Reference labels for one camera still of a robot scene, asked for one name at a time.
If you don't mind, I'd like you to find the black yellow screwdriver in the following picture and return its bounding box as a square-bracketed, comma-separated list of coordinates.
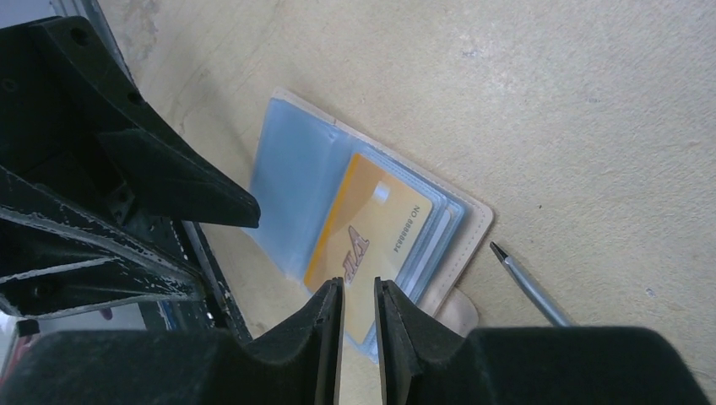
[489, 241, 575, 327]

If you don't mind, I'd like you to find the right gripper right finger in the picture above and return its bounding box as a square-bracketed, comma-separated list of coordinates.
[374, 278, 464, 404]

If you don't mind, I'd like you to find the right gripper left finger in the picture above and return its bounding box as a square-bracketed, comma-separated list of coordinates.
[246, 278, 344, 404]

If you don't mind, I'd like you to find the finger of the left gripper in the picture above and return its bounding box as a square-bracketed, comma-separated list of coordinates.
[97, 128, 261, 228]
[1, 169, 204, 319]

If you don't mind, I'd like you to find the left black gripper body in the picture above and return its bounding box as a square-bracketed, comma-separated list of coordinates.
[0, 15, 141, 224]

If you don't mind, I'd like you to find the gold VIP credit card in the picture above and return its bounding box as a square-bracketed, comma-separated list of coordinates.
[303, 153, 444, 345]

